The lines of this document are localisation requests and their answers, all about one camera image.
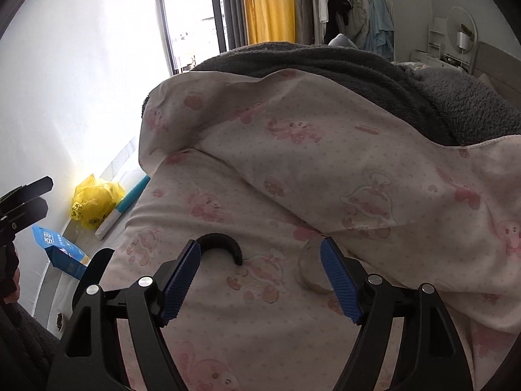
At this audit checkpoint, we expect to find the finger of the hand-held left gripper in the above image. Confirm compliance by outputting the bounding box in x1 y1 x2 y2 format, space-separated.
0 197 49 231
0 176 54 212

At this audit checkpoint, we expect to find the white and teal tube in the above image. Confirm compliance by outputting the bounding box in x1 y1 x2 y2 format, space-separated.
95 175 151 240

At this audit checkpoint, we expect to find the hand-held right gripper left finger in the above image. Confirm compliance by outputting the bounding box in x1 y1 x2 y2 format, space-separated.
47 239 201 391

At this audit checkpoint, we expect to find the white vanity table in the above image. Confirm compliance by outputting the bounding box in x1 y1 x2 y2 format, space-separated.
409 16 475 76

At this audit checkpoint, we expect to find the black curved headband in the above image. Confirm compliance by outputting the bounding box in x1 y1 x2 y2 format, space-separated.
194 233 244 267

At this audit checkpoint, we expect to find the blue cardboard box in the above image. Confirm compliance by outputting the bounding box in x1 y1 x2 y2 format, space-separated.
32 225 91 281

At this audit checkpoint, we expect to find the pink printed blanket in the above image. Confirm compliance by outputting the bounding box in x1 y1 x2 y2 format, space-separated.
100 68 521 391

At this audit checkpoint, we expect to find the yellow plastic bag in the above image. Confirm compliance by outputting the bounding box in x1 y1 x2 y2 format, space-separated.
71 174 127 229

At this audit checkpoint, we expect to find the yellow curtain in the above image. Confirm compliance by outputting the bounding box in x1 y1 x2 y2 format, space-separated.
240 0 297 45

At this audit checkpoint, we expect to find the window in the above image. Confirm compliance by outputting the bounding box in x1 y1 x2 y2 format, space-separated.
152 0 229 76

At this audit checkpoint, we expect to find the grey curtain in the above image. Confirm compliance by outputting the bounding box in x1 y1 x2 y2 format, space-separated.
218 0 249 51

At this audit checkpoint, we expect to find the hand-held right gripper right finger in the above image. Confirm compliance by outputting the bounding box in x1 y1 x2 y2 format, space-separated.
319 236 475 391

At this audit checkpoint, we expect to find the clear round plastic lid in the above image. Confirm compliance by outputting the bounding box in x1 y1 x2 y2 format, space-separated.
298 239 334 296

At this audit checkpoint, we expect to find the pale bed headboard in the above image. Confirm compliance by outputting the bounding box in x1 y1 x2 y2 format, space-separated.
472 41 521 98

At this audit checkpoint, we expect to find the grey fleece blanket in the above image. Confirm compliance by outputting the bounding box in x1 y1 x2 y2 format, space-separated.
191 41 521 147

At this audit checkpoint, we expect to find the pale pillow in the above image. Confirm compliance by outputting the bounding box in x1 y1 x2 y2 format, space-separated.
393 60 432 76

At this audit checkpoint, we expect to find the beige hanging jacket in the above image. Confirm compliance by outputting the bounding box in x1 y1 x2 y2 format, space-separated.
346 0 373 46

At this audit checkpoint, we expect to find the grey fleece clothing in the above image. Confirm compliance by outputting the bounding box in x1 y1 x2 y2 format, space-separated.
0 299 60 391

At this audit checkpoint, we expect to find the round white mirror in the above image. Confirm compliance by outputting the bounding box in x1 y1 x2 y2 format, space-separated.
445 6 477 70

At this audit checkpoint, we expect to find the light blue plush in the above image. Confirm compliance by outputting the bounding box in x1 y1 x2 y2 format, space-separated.
328 33 355 49

